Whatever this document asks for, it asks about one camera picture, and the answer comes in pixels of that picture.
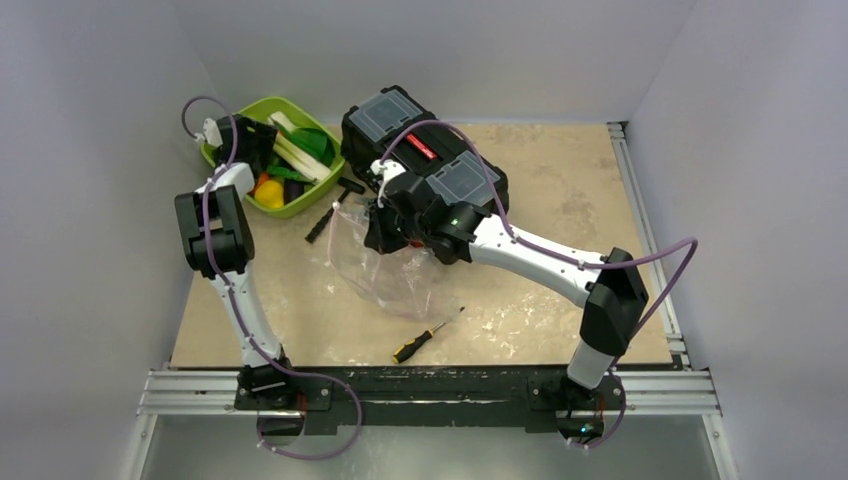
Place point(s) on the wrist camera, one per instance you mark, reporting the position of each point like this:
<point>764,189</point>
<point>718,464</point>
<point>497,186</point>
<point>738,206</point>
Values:
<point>385,171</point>
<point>210,133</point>

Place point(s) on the clear zip top bag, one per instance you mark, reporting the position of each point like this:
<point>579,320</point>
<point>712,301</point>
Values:
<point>410,282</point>

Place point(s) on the toy lemon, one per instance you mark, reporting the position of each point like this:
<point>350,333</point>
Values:
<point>270,195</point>

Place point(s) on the green plastic bin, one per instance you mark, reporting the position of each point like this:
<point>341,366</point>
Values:
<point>279,169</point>

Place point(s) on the toy green onion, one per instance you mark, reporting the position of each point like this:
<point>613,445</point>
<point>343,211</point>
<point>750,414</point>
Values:
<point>308,166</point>

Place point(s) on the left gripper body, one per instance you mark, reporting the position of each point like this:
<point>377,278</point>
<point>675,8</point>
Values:
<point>261,145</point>

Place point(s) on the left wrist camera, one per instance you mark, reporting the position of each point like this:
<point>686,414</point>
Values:
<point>210,133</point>

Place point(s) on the toy purple eggplant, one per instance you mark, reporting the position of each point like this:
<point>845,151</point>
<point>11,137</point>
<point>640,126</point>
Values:
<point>292,190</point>

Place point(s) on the black toolbox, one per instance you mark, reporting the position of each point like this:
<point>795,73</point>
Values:
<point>393,126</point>

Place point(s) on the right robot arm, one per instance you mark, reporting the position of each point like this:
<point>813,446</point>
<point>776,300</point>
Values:
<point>607,287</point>

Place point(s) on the toy green leaf vegetable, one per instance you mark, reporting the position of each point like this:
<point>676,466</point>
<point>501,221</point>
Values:
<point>313,141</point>

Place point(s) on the black hammer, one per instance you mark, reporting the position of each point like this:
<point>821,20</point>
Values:
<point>349,187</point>

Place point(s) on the toy orange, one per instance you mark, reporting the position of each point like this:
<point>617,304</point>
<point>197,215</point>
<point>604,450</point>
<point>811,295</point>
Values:
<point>262,178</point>

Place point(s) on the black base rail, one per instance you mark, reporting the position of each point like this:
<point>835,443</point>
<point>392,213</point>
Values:
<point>535,398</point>

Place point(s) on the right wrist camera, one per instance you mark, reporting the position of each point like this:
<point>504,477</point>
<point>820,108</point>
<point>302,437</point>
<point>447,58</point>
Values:
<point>385,171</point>

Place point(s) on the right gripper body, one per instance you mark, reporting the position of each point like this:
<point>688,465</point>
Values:
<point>382,230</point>

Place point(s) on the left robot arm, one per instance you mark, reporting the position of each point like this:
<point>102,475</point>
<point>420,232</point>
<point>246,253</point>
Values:
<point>217,243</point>

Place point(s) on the yellow black screwdriver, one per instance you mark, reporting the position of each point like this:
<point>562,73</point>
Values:
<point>443,319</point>

